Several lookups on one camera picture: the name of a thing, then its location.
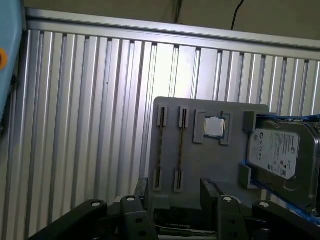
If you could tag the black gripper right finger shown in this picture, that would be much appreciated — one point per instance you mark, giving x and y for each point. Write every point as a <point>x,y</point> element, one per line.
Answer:
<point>231,220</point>

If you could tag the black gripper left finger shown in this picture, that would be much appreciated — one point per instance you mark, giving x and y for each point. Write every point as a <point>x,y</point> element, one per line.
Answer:
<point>137,217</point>

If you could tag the blue RAM stick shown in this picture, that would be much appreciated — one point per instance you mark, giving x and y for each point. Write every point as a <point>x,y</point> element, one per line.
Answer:
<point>160,147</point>

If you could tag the grey plastic parts rack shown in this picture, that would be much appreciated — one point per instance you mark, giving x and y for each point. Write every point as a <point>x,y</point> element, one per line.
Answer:
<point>215,162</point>

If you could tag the hard disk with blue carrier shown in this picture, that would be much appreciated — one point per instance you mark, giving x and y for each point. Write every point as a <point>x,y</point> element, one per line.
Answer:
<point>277,150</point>

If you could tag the silver-topped CPU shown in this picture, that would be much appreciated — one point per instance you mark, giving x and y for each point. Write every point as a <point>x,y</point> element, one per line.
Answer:
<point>215,126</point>

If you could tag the pale blue teach pendant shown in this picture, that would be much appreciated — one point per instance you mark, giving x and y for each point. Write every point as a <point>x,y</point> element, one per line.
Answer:
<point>10,30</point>

